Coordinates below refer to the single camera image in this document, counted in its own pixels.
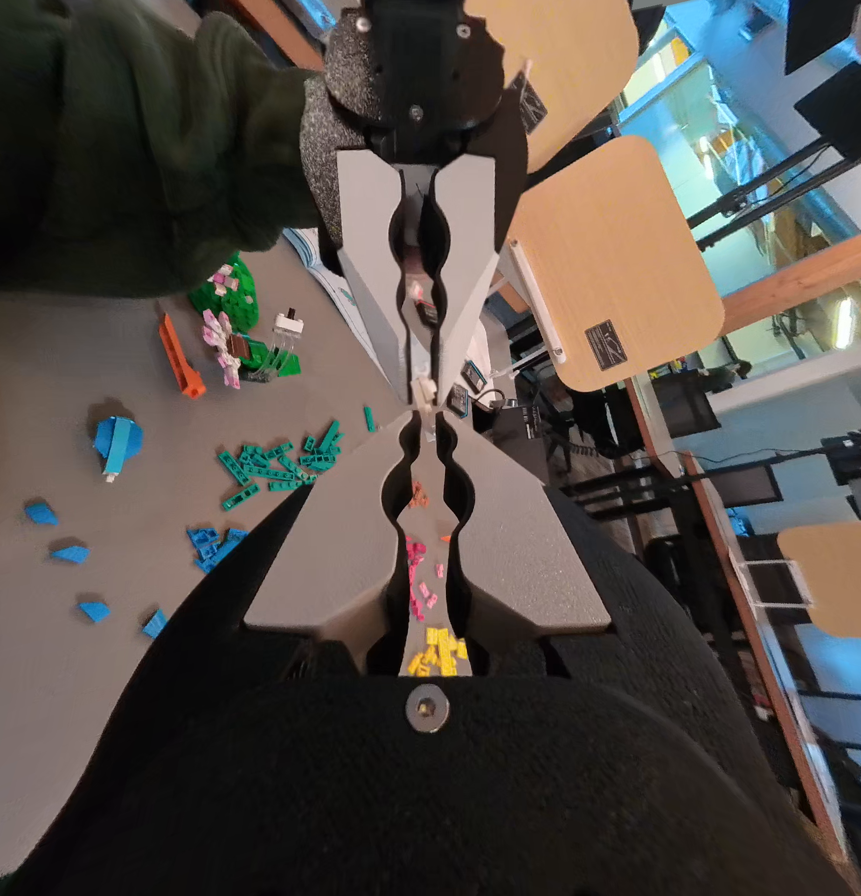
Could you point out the pile of teal lego bricks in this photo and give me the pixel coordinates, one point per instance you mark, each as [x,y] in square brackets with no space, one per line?
[276,465]

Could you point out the instruction booklet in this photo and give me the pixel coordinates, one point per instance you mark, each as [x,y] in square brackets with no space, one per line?
[318,262]

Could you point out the black equipment case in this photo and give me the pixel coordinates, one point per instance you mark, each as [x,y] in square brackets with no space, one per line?
[525,441]

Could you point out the blue lego wing assembly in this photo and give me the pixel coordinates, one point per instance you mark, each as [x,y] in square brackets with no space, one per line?
[119,444]

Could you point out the black monitor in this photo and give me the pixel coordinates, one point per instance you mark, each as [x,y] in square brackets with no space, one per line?
[686,402]

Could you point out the pile of yellow lego bricks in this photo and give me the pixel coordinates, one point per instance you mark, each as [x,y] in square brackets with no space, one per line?
[437,651]

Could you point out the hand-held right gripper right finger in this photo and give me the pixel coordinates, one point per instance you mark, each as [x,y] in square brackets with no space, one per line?
[528,553]

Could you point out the small cream lego piece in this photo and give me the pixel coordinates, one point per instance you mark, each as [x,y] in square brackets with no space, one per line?
[423,395]

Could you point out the green lego flower model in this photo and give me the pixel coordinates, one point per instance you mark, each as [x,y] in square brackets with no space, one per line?
[238,301]

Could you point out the pile of pink lego bricks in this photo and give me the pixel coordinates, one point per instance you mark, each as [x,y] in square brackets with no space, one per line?
[418,567]

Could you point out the orange brick separator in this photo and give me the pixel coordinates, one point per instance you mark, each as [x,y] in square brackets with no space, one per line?
[178,357]

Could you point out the black camera battery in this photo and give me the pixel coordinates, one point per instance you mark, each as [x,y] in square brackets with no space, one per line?
[474,376]
[458,400]
[429,313]

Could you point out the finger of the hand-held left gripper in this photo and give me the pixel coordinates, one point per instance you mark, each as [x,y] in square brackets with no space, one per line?
[472,224]
[364,224]

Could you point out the person's left forearm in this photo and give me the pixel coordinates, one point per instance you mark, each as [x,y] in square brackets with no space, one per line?
[122,140]

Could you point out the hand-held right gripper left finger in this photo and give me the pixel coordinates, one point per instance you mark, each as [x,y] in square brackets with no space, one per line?
[325,553]

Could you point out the pile of blue lego bricks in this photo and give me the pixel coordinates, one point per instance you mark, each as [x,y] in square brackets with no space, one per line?
[213,549]

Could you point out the black studio light stand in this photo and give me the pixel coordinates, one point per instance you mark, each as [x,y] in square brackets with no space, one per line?
[840,105]

